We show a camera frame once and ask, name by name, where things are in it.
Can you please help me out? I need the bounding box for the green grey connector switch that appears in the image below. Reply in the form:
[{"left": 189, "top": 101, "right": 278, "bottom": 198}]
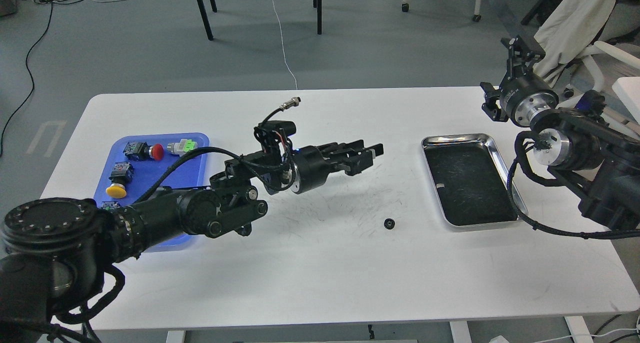
[{"left": 166, "top": 138, "right": 199, "bottom": 157}]

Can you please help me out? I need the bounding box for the blue plastic tray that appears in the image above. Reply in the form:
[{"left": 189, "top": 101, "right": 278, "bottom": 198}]
[{"left": 93, "top": 132, "right": 211, "bottom": 253}]

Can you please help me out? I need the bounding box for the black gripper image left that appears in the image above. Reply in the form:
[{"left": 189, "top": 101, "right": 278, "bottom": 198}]
[{"left": 254, "top": 120, "right": 385, "bottom": 194}]

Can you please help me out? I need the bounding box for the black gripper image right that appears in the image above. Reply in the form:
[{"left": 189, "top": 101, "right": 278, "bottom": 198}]
[{"left": 480, "top": 35, "right": 559, "bottom": 128}]

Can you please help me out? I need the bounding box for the green push button switch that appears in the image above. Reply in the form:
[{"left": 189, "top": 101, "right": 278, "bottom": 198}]
[{"left": 99, "top": 201, "right": 121, "bottom": 211}]

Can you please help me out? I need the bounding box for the yellow push button switch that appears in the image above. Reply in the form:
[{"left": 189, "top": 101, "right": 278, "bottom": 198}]
[{"left": 105, "top": 161, "right": 135, "bottom": 199}]

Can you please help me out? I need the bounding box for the black table legs background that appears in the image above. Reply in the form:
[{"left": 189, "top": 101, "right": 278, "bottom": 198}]
[{"left": 192, "top": 0, "right": 324, "bottom": 41}]

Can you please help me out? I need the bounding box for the white chair with beige cloth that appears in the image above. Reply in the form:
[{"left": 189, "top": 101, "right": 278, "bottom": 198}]
[{"left": 532, "top": 0, "right": 639, "bottom": 91}]

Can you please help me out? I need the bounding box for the red push button switch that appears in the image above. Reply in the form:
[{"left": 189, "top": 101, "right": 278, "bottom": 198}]
[{"left": 122, "top": 141, "right": 164, "bottom": 162}]

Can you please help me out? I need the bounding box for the white cable on floor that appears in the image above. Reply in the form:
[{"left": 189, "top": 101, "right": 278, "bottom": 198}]
[{"left": 90, "top": 0, "right": 315, "bottom": 91}]

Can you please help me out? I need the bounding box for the black cable on floor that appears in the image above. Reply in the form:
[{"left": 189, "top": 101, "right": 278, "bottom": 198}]
[{"left": 0, "top": 0, "right": 101, "bottom": 156}]

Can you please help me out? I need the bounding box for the silver metal tray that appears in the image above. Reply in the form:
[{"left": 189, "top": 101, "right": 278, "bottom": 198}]
[{"left": 421, "top": 133, "right": 528, "bottom": 231}]

